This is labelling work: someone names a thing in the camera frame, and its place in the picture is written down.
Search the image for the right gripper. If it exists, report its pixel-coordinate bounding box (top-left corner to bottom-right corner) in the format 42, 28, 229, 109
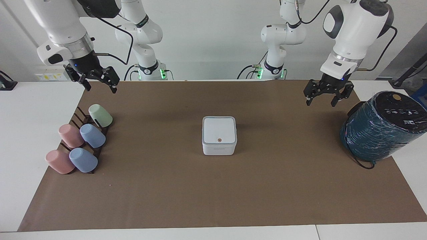
64, 54, 120, 94

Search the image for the plastic-wrapped dark teal cooker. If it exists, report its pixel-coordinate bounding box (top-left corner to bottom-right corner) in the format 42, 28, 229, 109
340, 91, 427, 163

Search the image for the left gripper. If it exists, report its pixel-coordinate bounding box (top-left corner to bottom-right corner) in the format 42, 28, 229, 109
303, 74, 355, 107

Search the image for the white square trash can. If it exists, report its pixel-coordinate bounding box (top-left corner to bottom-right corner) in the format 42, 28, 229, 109
202, 116, 238, 156

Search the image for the black cable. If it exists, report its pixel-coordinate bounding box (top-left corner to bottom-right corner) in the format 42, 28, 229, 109
124, 65, 138, 81
237, 51, 268, 80
344, 133, 376, 170
356, 26, 398, 72
95, 16, 134, 66
295, 0, 331, 25

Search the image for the black stand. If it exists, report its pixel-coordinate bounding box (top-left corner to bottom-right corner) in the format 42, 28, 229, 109
392, 56, 427, 88
0, 70, 18, 91

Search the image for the pink plastic cup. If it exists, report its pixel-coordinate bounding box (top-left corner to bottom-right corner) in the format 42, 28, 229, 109
58, 124, 85, 149
45, 150, 75, 175

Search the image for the dark brown cup rack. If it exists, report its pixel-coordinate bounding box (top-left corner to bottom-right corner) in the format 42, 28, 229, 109
59, 106, 111, 174

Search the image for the green plastic cup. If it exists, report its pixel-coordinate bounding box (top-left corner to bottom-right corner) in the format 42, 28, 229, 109
88, 104, 113, 128

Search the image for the white wall socket strip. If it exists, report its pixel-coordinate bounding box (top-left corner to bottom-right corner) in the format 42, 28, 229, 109
35, 72, 69, 82

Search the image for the blue plastic cup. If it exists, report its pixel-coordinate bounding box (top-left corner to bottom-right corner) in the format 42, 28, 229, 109
69, 148, 98, 173
80, 124, 106, 149

